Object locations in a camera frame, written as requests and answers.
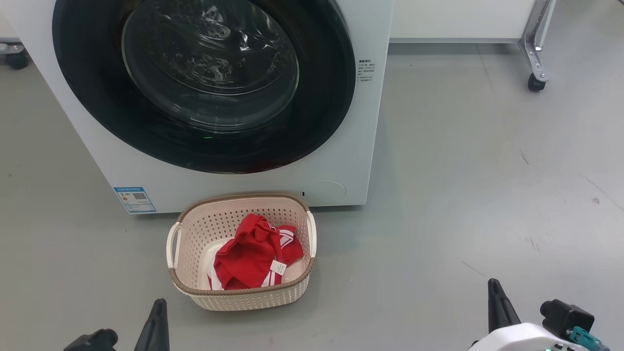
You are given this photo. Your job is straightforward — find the cream perforated laundry basket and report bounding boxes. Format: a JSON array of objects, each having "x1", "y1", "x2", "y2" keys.
[{"x1": 166, "y1": 193, "x2": 317, "y2": 312}]

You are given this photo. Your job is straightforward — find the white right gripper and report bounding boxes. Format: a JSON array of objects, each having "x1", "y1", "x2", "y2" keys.
[{"x1": 468, "y1": 278, "x2": 573, "y2": 351}]

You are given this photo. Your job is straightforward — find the blue energy label sticker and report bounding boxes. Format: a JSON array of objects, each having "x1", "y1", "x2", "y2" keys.
[{"x1": 114, "y1": 187, "x2": 157, "y2": 214}]

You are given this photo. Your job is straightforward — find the round drain filter cover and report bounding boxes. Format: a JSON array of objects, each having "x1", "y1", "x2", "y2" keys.
[{"x1": 310, "y1": 180, "x2": 347, "y2": 200}]

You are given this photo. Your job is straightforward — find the red garment with white stripes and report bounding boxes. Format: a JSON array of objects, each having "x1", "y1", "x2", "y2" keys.
[{"x1": 208, "y1": 214, "x2": 304, "y2": 291}]

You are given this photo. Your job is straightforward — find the metal cabinet leg bracket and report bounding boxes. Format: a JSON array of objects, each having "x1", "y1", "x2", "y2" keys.
[{"x1": 518, "y1": 0, "x2": 557, "y2": 82}]

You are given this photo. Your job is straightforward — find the round washing machine door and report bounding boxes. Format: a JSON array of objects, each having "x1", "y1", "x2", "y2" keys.
[{"x1": 52, "y1": 0, "x2": 356, "y2": 175}]

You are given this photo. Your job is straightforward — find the white furniture panel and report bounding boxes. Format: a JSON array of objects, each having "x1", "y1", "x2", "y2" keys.
[{"x1": 0, "y1": 15, "x2": 18, "y2": 42}]

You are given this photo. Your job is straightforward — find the teal connector with black cable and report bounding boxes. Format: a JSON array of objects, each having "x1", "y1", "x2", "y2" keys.
[{"x1": 568, "y1": 327, "x2": 610, "y2": 351}]

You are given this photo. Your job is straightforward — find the white cabinet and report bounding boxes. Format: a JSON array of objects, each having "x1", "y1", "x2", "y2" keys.
[{"x1": 389, "y1": 0, "x2": 537, "y2": 43}]

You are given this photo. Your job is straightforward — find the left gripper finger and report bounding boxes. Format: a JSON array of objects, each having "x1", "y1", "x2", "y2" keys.
[{"x1": 134, "y1": 298, "x2": 170, "y2": 351}]

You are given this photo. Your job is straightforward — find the white front-load washing machine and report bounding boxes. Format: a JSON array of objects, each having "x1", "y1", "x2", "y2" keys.
[{"x1": 2, "y1": 0, "x2": 394, "y2": 215}]

